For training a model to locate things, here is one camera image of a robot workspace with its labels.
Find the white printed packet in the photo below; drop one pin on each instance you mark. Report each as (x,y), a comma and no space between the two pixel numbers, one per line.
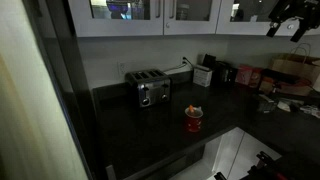
(310,110)

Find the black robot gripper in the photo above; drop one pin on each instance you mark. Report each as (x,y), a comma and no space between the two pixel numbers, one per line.
(295,11)

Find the white printed box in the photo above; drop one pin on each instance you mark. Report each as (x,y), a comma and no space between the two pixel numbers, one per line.
(202,76)

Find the white wall outlet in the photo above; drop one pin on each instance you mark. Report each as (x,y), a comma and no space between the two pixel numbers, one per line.
(122,67)

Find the dark refrigerator side panel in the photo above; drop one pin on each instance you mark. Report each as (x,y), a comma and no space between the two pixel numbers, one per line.
(70,100)

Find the narrow white lower cabinet door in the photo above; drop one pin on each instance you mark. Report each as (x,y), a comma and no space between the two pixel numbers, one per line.
(230,150)

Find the narrow glass cabinet door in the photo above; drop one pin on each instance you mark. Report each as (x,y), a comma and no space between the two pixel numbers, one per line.
(191,26)

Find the black upright device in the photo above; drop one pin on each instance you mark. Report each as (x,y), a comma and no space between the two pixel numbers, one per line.
(209,61)

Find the red mug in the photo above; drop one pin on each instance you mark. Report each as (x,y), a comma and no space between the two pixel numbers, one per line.
(193,123)

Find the wide glass cabinet door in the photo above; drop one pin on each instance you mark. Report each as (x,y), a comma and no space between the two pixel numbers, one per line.
(116,25)

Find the glass cabinet door with knob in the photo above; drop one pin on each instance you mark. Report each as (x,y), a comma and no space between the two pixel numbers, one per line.
(243,28)

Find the brown paper bag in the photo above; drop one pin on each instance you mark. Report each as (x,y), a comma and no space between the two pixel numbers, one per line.
(293,68)

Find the silver four-slot toaster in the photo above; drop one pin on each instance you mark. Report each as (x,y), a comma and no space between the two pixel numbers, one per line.
(150,87)

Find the glass jar in cabinet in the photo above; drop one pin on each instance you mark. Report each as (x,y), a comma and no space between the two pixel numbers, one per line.
(182,11)

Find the pink cardboard box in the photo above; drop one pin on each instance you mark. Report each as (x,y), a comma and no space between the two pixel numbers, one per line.
(248,76)

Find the orange marker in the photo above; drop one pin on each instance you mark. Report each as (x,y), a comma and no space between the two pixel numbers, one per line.
(191,109)

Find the small white object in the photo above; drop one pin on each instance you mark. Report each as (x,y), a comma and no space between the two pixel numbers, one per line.
(283,106)

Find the wide white lower cabinet door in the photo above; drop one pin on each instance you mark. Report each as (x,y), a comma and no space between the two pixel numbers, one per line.
(253,156)

